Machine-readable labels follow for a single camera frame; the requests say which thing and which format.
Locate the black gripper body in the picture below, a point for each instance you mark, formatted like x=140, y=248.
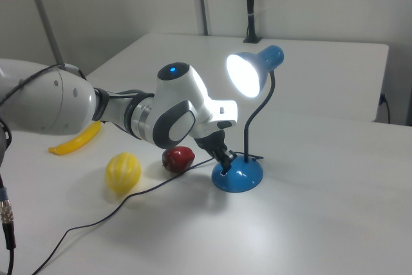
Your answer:
x=210, y=143

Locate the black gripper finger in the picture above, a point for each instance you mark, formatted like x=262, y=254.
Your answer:
x=226, y=164
x=231, y=154

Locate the blue gooseneck desk lamp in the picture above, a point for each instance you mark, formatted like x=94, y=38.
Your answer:
x=243, y=178

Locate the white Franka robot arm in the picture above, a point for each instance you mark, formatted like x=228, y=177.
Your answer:
x=174, y=107

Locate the dark red toy apple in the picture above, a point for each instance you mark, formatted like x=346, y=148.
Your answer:
x=178, y=159

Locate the yellow striped toy melon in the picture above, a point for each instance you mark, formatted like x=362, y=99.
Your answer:
x=123, y=172

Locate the yellow toy banana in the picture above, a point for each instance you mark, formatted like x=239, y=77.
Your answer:
x=75, y=143

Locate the black clamped pole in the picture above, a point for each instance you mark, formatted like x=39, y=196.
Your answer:
x=250, y=1

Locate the grey slanted frame post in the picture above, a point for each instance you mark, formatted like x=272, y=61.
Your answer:
x=46, y=20

